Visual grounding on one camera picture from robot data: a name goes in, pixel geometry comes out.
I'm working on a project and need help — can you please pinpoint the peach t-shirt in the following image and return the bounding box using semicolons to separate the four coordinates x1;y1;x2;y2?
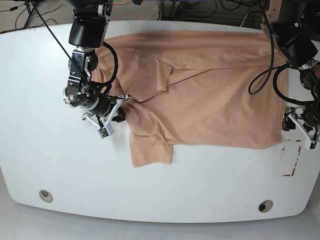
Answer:
106;31;285;167

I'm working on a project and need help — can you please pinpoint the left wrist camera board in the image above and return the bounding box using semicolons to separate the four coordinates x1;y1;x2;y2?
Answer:
304;136;319;151

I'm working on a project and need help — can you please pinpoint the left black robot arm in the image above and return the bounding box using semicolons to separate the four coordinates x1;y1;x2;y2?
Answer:
248;0;320;149

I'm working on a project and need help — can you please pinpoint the black tripod stand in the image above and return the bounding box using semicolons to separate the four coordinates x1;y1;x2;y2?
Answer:
0;0;44;34

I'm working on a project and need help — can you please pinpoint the table cable grommet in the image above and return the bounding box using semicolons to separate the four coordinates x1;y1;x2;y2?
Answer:
39;190;53;203
258;199;273;213

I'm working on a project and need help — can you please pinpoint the red tape rectangle marking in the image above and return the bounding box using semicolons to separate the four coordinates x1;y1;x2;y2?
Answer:
278;139;303;177

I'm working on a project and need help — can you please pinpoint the right table cable grommet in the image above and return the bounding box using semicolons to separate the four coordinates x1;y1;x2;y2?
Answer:
258;199;273;213

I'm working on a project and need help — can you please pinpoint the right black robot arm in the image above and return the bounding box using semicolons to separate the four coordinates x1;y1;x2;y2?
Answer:
63;0;131;138

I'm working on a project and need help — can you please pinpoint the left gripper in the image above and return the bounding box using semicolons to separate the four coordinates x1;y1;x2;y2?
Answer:
282;105;320;141

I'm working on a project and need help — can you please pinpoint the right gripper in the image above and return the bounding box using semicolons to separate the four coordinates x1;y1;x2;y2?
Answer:
82;94;132;130

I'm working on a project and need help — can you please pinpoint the left table cable grommet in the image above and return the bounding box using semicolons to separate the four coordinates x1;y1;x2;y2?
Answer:
39;190;53;203

